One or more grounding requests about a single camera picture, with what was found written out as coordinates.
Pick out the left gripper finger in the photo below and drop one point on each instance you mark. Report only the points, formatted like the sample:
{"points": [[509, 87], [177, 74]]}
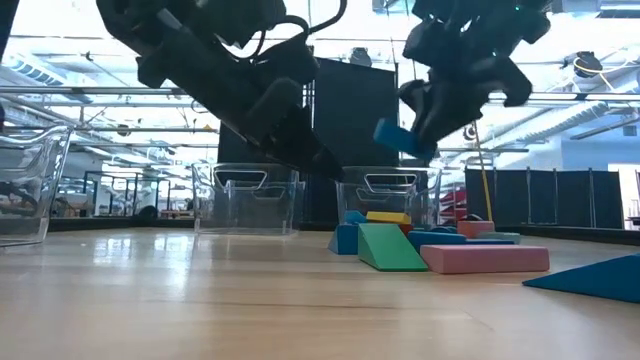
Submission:
{"points": [[280, 145], [317, 145]]}

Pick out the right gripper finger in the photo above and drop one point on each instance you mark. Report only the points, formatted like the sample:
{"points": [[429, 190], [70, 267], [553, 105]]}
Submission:
{"points": [[430, 130], [465, 112]]}

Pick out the small clear plastic bin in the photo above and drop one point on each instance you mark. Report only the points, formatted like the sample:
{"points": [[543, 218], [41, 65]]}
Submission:
{"points": [[425, 200], [250, 220]]}

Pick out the long yellow block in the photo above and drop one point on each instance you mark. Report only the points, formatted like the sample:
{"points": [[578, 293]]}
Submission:
{"points": [[388, 217]]}

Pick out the blue cylinder block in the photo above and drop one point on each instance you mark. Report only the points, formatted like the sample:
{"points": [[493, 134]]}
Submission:
{"points": [[442, 229]]}

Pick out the long dark blue block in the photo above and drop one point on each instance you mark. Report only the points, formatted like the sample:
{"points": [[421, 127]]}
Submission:
{"points": [[435, 239]]}

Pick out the green wedge block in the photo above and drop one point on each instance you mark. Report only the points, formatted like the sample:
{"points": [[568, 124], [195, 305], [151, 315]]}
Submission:
{"points": [[387, 250]]}

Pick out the long pink block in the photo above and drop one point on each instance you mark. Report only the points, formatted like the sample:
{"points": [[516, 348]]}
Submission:
{"points": [[484, 258]]}

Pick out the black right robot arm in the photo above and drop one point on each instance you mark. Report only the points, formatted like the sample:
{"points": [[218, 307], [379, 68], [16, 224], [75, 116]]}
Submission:
{"points": [[480, 12]]}

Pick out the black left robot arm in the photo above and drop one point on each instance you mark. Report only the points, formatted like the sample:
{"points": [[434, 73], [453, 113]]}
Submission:
{"points": [[130, 20]]}

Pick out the black folding partition screen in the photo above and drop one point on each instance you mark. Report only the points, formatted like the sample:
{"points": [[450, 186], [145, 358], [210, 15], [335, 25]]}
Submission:
{"points": [[360, 125]]}

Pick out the red cart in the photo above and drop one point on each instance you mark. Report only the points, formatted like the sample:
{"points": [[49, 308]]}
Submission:
{"points": [[452, 202]]}

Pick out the medium blue block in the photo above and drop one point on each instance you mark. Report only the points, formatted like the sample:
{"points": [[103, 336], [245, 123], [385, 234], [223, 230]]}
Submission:
{"points": [[345, 239]]}

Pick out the black ceiling reel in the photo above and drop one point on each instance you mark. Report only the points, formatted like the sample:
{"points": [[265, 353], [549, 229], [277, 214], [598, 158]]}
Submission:
{"points": [[360, 56], [587, 62]]}

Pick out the black partition fence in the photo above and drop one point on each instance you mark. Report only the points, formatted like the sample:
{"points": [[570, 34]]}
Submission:
{"points": [[540, 200]]}

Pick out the large clear plastic bin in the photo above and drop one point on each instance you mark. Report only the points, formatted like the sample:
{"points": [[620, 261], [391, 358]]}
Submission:
{"points": [[50, 150]]}

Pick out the blue wedge block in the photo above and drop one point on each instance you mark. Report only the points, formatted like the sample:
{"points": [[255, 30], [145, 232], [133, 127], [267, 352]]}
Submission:
{"points": [[590, 280]]}

